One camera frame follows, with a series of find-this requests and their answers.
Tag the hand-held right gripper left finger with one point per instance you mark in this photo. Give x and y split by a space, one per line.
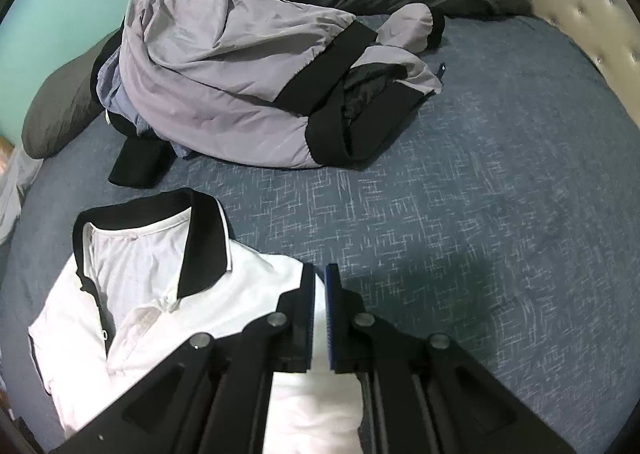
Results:
311 319

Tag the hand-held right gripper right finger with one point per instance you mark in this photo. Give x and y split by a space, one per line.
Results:
329 319

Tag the grey jacket black trim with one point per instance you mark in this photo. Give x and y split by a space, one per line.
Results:
220 68

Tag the light blue shirt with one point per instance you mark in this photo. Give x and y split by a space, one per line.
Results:
125 103

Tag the cream tufted headboard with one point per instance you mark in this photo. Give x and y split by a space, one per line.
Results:
585 8

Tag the light grey duvet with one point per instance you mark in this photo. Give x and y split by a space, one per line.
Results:
15 194

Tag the blue patterned bed sheet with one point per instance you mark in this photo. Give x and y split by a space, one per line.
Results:
475 184

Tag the pink curtain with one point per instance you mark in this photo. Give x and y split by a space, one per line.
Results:
5 148

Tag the white polo shirt black trim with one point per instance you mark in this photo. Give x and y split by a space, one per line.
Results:
150 284

